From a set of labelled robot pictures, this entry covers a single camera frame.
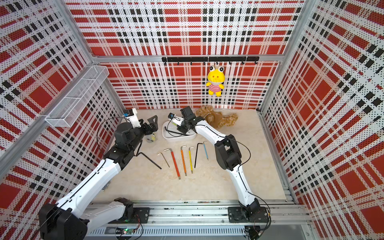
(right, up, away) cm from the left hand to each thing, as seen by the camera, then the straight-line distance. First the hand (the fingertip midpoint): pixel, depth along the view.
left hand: (152, 118), depth 76 cm
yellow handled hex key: (+19, -26, +18) cm, 36 cm away
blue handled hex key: (+29, -21, +22) cm, 42 cm away
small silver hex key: (-1, -22, +20) cm, 30 cm away
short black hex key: (+8, -9, +29) cm, 32 cm away
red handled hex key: (+2, -20, +22) cm, 30 cm away
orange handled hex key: (+14, -26, +18) cm, 34 cm away
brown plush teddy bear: (+37, +1, +27) cm, 46 cm away
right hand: (+12, -3, +21) cm, 25 cm away
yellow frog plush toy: (+35, +26, +15) cm, 46 cm away
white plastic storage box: (+3, -10, +32) cm, 33 cm away
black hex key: (+22, -23, +19) cm, 37 cm away
